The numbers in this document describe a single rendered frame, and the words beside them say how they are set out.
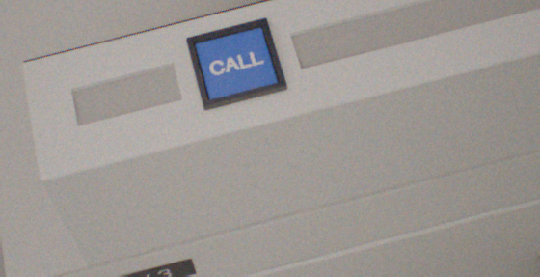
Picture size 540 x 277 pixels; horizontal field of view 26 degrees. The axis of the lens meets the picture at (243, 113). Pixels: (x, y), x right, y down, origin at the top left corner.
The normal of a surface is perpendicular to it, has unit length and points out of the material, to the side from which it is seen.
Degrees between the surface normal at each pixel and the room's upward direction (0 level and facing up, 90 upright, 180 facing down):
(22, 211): 0
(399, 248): 90
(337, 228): 90
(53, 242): 0
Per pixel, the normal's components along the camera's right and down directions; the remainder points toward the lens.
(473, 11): -0.10, -0.51
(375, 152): 0.23, 0.83
